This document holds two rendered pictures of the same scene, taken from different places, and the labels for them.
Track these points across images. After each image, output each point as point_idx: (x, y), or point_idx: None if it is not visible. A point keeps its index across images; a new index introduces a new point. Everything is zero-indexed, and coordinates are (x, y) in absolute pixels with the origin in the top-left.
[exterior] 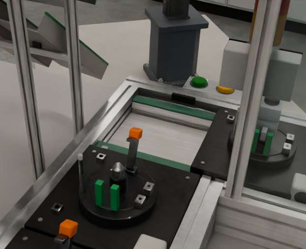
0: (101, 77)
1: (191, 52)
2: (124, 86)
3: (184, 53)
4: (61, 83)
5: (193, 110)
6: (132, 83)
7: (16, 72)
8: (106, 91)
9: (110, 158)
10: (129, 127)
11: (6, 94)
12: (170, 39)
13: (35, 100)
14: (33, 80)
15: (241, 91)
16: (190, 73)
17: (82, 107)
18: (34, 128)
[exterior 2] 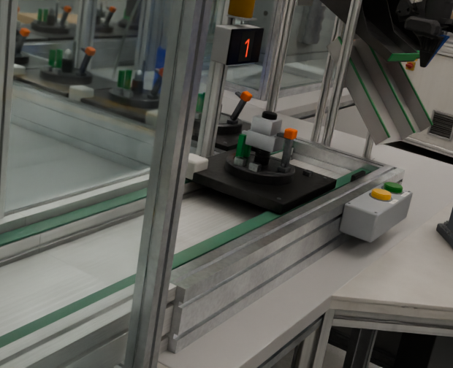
0: (375, 142)
1: None
2: (381, 163)
3: None
4: (438, 193)
5: (340, 182)
6: (386, 167)
7: None
8: (427, 207)
9: None
10: (326, 172)
11: (408, 172)
12: None
13: (278, 72)
14: (280, 57)
15: (378, 203)
16: None
17: (328, 135)
18: (269, 92)
